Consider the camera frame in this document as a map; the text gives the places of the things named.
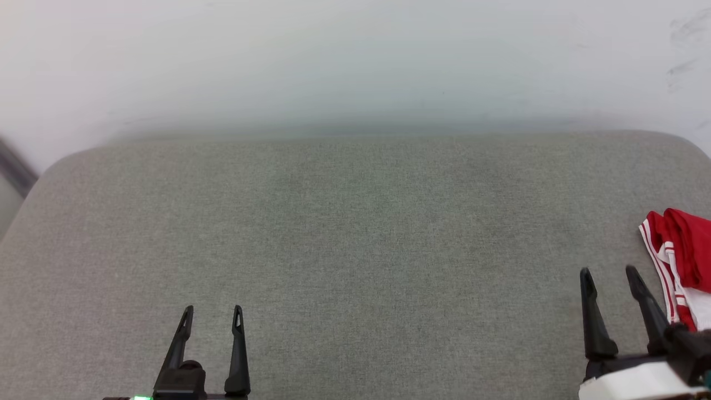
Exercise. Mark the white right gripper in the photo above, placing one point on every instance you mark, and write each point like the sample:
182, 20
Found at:
627, 386

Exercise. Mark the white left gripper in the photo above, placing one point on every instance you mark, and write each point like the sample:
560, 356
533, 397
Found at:
178, 398

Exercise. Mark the red and white garment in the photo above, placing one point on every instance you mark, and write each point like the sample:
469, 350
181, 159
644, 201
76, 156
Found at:
691, 250

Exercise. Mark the grey fabric sofa cushion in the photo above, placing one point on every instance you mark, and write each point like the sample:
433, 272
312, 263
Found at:
361, 266

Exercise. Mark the grey metal pole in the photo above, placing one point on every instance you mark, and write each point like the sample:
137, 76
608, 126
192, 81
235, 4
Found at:
14, 166

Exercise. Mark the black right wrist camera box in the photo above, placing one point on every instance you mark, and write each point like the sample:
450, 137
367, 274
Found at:
689, 350

